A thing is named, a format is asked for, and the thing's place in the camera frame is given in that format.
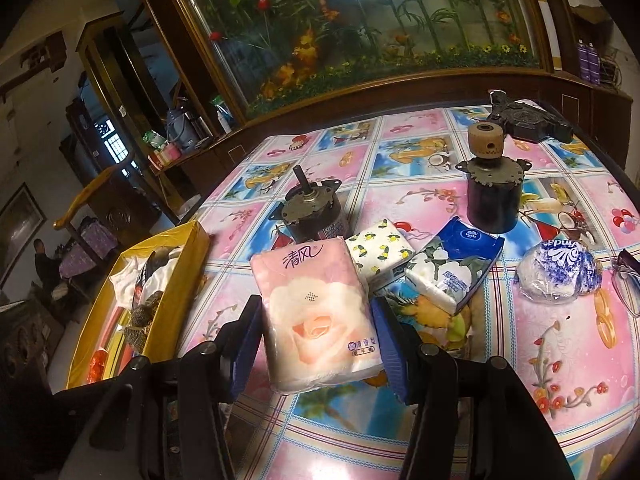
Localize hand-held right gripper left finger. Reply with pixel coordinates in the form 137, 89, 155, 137
52, 296, 268, 480

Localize table with purple cloth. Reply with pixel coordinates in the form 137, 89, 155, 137
57, 222, 107, 281

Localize black gear device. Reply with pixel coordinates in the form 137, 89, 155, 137
487, 90, 576, 143

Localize lemon print tissue pack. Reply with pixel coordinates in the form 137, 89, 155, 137
345, 217, 416, 286

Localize wooden partition cabinet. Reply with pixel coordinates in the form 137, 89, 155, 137
150, 67, 640, 211

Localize pink tissue pack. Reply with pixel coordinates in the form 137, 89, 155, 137
250, 237, 386, 393

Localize grey motor with shaft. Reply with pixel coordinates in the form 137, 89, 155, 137
267, 162, 351, 246

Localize coloured sponge pack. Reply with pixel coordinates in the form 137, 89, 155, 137
100, 305, 136, 361

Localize wooden chair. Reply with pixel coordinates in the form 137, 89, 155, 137
54, 165, 201, 246

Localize blue tissue pack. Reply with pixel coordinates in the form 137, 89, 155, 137
405, 215, 506, 316

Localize framed wall picture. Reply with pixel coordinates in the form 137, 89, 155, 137
0, 182, 48, 281

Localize yellow taped cardboard box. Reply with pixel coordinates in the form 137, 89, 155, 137
65, 220, 211, 391

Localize blue patterned tissue roll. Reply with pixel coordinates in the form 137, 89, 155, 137
515, 237, 601, 303

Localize grey-blue thermos jug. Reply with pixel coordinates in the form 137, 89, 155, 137
165, 107, 194, 155

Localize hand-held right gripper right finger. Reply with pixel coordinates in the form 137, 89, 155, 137
371, 296, 576, 480

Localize metal scouring pad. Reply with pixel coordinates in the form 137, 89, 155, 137
125, 290, 166, 351

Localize white mesh cloth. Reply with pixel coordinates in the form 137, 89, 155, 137
110, 255, 178, 306

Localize artificial flower glass display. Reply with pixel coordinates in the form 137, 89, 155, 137
165, 0, 551, 116

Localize orange plastic bag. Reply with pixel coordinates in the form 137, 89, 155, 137
86, 350, 112, 382

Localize black plastic packet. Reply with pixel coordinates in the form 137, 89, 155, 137
132, 249, 172, 306

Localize black motor with tan pulley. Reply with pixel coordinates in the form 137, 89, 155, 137
457, 122, 533, 233

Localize printed tablecloth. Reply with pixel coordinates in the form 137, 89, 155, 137
165, 105, 640, 480

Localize window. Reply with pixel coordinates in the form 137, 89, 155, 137
102, 120, 127, 167

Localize eyeglasses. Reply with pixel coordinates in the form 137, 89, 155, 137
612, 247, 640, 318

